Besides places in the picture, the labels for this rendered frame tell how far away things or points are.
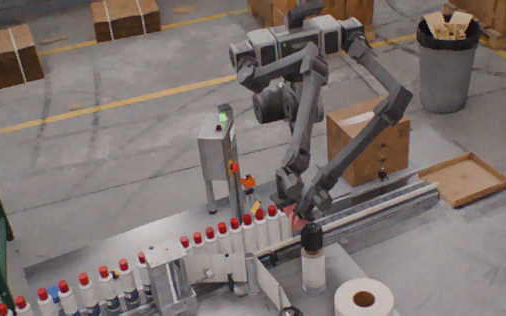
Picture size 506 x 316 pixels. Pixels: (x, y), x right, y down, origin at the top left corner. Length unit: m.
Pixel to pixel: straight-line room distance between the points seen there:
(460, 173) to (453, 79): 1.94
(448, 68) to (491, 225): 2.24
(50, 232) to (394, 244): 2.44
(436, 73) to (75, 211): 2.69
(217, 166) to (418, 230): 0.95
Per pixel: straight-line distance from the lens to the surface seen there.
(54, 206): 4.85
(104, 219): 4.61
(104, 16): 6.99
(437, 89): 5.26
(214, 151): 2.50
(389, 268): 2.85
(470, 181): 3.31
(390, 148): 3.20
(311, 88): 2.51
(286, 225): 2.80
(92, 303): 2.69
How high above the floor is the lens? 2.82
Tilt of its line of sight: 35 degrees down
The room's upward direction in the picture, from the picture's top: 6 degrees counter-clockwise
